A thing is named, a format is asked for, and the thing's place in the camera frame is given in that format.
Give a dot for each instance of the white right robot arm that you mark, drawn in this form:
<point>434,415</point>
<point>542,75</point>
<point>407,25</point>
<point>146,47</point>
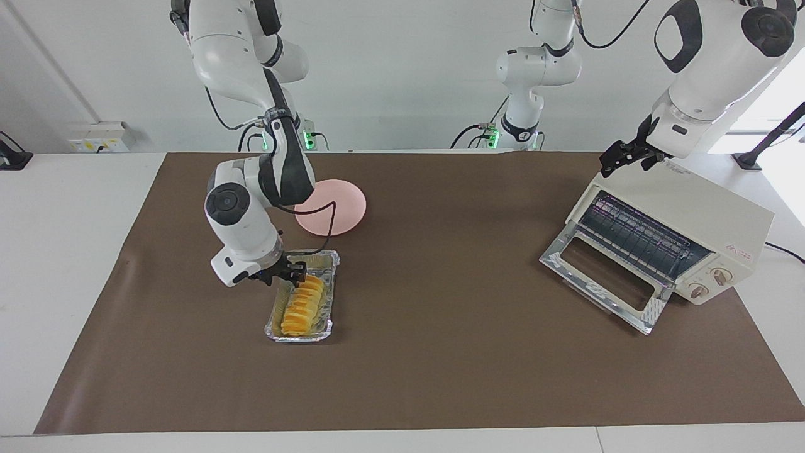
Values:
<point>242,220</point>

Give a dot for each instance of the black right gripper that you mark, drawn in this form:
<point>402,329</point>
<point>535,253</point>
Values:
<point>273,270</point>

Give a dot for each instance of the beige oven knob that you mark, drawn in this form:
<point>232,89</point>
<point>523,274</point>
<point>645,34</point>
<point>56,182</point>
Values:
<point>697,290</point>
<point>721,276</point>

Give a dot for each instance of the green lit base plug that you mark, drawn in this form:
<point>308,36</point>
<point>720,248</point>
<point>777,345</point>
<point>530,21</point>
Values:
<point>494,137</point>
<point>309,138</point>

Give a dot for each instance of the pink round plate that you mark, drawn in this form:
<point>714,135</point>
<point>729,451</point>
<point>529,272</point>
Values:
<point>346,204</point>

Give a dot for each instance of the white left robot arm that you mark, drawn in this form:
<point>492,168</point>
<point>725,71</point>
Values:
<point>710,69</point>

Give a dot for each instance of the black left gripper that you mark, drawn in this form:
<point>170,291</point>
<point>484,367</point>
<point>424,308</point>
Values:
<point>636,151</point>

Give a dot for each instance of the black slanted camera stand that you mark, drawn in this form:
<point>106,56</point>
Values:
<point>770,141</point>

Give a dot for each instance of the white wall socket box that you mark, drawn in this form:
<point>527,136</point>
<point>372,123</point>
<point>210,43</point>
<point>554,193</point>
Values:
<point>100,137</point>

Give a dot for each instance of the brown table mat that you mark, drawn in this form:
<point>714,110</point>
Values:
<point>440,352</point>

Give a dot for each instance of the glass oven door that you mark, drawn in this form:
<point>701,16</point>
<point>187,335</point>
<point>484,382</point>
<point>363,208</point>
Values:
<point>604,277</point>

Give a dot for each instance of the sliced yellow bread loaf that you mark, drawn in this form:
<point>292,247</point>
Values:
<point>300,311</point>

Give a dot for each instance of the white toaster oven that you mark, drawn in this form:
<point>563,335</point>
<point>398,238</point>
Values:
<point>698,201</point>

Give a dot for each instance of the black stand base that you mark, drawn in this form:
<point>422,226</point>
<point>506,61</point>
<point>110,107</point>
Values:
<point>14,157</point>

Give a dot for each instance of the aluminium foil tray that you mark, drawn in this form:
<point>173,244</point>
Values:
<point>277,330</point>

